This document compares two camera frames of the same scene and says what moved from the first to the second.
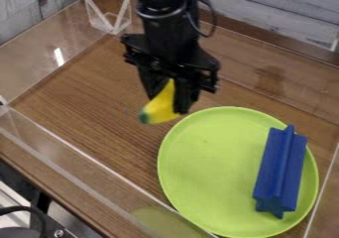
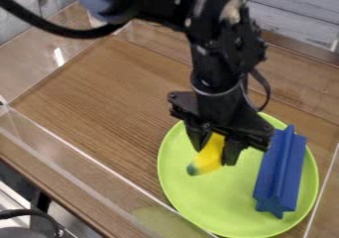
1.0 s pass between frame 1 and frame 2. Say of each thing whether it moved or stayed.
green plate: stayed
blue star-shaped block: stayed
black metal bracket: stayed
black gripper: moved
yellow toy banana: moved
